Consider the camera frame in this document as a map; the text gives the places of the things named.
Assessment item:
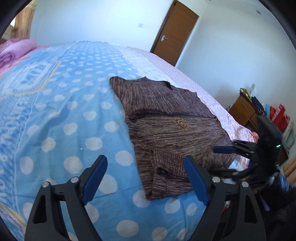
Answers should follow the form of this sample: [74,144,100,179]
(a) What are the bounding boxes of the brown knit sweater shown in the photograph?
[110,76,238,200]

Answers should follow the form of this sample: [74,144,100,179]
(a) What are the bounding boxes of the dark clothes on desk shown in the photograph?
[251,96,265,116]

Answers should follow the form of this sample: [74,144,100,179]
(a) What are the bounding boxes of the red gift bag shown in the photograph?
[269,104,290,133]

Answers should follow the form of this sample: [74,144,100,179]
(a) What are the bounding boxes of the brown wooden desk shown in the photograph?
[228,95,258,131]

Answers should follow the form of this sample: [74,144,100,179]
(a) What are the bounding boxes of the green item on desk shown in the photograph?
[239,88,252,101]

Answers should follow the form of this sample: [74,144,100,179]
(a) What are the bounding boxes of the pink and blue bedsheet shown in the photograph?
[1,41,254,240]

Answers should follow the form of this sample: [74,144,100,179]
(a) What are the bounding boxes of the brown wooden door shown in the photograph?
[151,1,199,66]

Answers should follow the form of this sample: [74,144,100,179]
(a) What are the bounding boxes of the pink pillow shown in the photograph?
[1,39,37,68]

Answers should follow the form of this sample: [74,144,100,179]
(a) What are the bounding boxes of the beige patterned curtain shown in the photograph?
[11,0,37,40]

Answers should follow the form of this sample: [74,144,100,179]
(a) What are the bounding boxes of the silver door handle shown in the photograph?
[161,35,168,42]

